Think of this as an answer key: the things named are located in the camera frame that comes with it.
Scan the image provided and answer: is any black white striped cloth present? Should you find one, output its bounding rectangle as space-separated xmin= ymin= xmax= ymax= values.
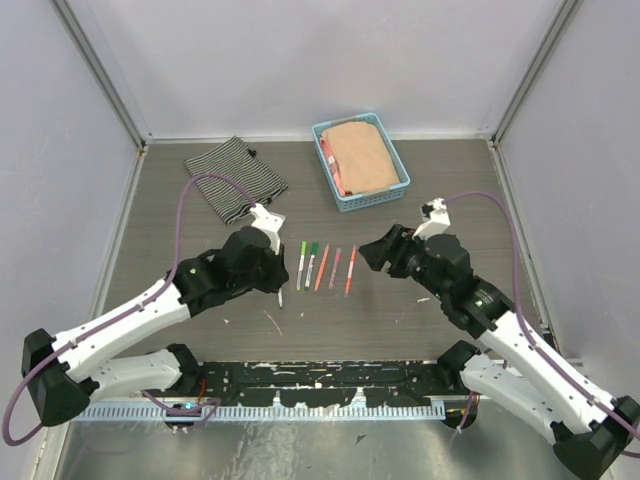
xmin=184 ymin=136 xmax=288 ymax=225

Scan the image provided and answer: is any purple highlighter pen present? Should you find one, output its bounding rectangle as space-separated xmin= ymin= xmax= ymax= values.
xmin=328 ymin=257 xmax=340 ymax=289

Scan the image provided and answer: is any purple cable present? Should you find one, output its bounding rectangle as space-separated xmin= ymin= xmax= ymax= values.
xmin=442 ymin=191 xmax=640 ymax=459
xmin=2 ymin=173 xmax=261 ymax=446

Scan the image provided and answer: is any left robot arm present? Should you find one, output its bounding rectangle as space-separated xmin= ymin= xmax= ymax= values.
xmin=22 ymin=218 xmax=289 ymax=427

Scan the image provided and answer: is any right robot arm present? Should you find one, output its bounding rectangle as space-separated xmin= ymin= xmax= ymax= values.
xmin=359 ymin=225 xmax=639 ymax=479

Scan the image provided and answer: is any salmon orange pen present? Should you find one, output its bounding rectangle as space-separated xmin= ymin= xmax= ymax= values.
xmin=314 ymin=243 xmax=330 ymax=292

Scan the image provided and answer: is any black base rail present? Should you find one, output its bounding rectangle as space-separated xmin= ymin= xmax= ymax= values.
xmin=167 ymin=361 xmax=469 ymax=408

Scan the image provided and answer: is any white pen lime end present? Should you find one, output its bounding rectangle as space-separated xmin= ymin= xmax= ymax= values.
xmin=296 ymin=253 xmax=305 ymax=291

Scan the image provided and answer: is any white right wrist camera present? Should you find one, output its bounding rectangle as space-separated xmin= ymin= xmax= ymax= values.
xmin=412 ymin=198 xmax=451 ymax=240

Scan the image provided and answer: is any orange highlighter pen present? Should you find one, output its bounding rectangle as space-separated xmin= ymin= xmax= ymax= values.
xmin=344 ymin=244 xmax=357 ymax=297

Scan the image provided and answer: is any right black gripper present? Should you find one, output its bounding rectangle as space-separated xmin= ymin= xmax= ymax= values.
xmin=358 ymin=222 xmax=447 ymax=298

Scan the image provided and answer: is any white marker green end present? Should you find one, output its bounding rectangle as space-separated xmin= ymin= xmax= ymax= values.
xmin=304 ymin=253 xmax=316 ymax=291

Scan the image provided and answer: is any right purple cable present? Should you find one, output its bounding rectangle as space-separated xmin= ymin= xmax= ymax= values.
xmin=442 ymin=191 xmax=640 ymax=459

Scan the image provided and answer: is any grey slotted cable duct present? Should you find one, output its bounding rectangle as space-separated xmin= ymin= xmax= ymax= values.
xmin=75 ymin=400 xmax=446 ymax=423

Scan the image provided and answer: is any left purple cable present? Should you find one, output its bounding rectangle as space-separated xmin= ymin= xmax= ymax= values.
xmin=2 ymin=173 xmax=261 ymax=446

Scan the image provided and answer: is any peach folded towel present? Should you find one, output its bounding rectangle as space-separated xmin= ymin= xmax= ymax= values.
xmin=320 ymin=121 xmax=399 ymax=197

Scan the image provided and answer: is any light blue plastic basket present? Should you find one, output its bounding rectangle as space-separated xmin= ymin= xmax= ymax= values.
xmin=312 ymin=112 xmax=410 ymax=213

